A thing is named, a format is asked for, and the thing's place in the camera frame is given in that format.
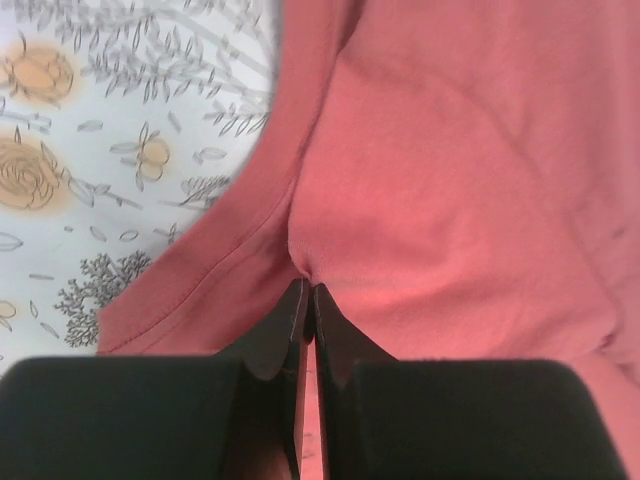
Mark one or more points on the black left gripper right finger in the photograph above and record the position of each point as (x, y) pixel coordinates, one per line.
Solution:
(383, 418)

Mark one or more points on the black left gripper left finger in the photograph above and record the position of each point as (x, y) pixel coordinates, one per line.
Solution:
(236, 414)

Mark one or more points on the red t shirt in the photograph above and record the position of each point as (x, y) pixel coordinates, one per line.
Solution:
(463, 176)

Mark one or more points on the floral patterned table mat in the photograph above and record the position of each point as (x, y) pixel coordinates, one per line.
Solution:
(122, 123)

